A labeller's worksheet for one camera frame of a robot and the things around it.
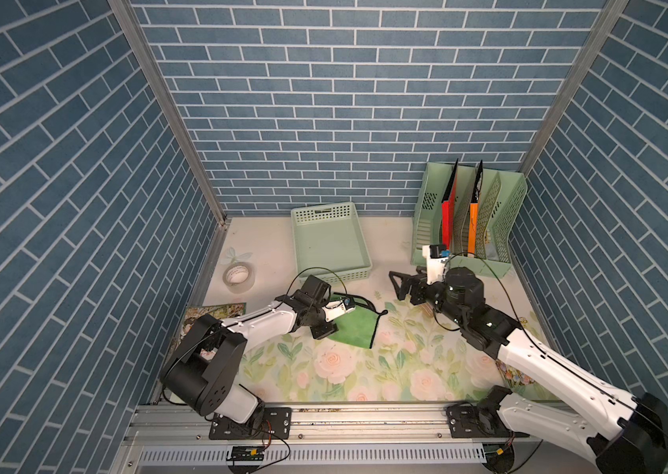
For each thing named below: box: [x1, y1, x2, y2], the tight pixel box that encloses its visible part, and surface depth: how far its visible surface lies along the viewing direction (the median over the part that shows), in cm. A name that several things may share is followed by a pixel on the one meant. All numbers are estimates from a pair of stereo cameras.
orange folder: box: [467, 202, 480, 254], surface depth 90 cm
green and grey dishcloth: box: [328, 292, 389, 349], surface depth 90 cm
